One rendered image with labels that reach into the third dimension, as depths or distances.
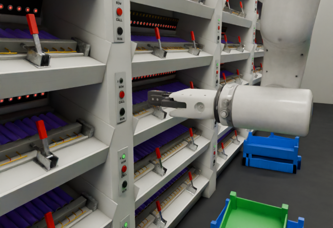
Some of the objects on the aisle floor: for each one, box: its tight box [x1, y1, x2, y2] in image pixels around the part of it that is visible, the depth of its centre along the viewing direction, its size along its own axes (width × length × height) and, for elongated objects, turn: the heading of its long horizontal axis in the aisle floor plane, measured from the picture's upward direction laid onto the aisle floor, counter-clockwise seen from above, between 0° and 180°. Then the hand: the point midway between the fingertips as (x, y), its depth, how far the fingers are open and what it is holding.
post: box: [40, 0, 135, 228], centre depth 70 cm, size 20×9×170 cm, turn 61°
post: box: [172, 0, 223, 198], centre depth 130 cm, size 20×9×170 cm, turn 61°
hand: (156, 97), depth 66 cm, fingers closed
